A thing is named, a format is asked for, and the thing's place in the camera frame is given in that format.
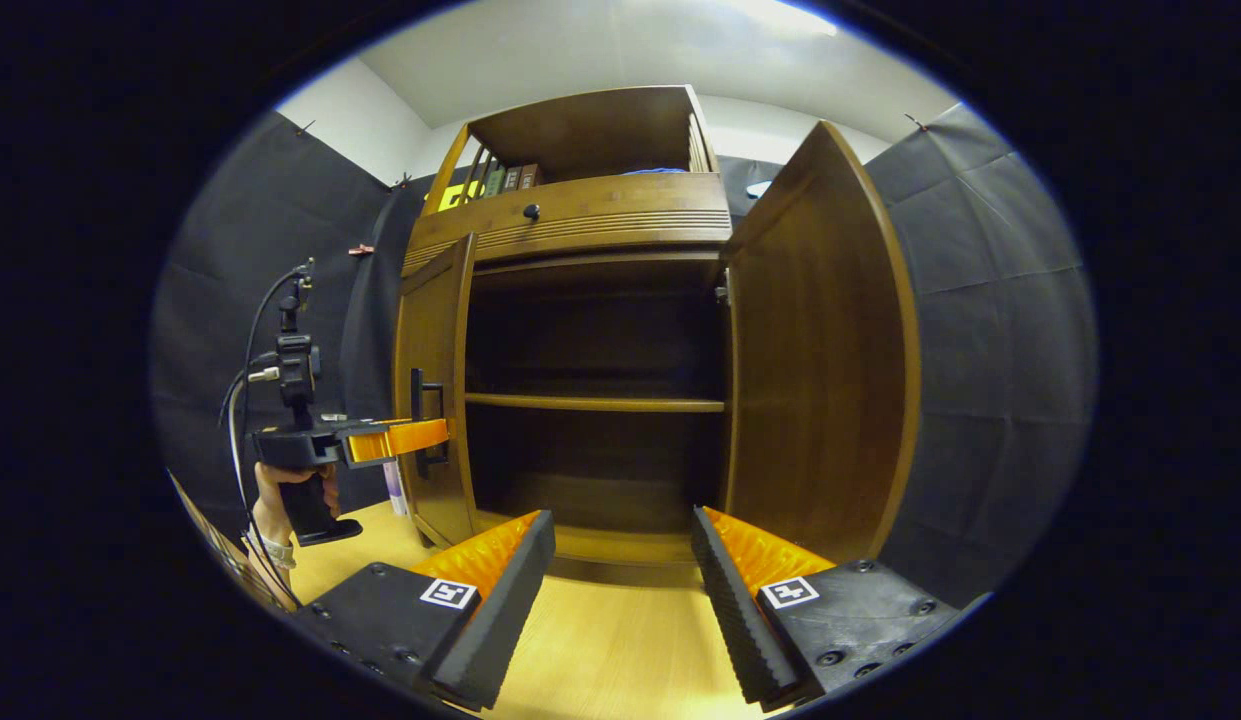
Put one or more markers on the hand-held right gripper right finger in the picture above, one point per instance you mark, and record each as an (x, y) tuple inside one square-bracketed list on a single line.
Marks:
[(740, 610)]

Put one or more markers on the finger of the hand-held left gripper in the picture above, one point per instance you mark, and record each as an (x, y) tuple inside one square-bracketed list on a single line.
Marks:
[(365, 424), (410, 438)]

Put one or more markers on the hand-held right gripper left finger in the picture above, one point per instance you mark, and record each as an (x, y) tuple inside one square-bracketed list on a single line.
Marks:
[(495, 620)]

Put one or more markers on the wooden shoe cabinet door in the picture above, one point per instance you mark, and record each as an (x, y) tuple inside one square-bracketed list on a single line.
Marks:
[(435, 340), (830, 350)]

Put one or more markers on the wooden double-door shoe cabinet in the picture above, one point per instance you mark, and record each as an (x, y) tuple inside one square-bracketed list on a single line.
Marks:
[(600, 130)]

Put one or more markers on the wooden cabinet shelf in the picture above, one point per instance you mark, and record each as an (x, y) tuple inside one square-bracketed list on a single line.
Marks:
[(595, 402)]

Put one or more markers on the wooden cabinet drawer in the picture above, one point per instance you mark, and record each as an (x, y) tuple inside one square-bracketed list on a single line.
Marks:
[(600, 215)]

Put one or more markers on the metal door hinge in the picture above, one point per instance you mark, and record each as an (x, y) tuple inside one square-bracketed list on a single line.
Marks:
[(722, 288)]

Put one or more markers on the green book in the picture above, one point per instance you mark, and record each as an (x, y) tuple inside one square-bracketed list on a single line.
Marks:
[(494, 183)]

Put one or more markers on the brown book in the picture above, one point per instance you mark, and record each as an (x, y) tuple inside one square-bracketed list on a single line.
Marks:
[(530, 176), (512, 179)]

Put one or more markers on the blue flat item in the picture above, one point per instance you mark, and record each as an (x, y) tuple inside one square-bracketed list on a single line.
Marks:
[(655, 171)]

